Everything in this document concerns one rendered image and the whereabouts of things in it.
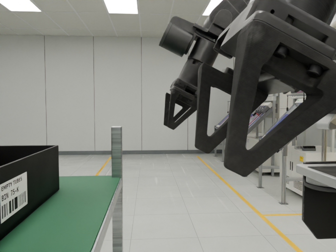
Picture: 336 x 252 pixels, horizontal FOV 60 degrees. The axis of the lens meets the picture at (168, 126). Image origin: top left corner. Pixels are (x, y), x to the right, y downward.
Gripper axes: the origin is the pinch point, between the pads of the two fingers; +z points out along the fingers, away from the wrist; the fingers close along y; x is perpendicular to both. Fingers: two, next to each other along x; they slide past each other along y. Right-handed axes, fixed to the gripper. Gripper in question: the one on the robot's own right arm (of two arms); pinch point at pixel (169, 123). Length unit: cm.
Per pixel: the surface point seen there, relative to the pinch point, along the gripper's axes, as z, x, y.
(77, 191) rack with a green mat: 24.7, -12.2, -7.8
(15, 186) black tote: 20.9, -20.4, 13.4
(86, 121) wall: 83, -117, -694
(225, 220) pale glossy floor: 63, 122, -227
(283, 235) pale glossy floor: 45, 160, -186
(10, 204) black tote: 23.2, -19.4, 15.2
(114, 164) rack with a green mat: 17.9, -7.0, -22.3
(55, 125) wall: 126, -180, -696
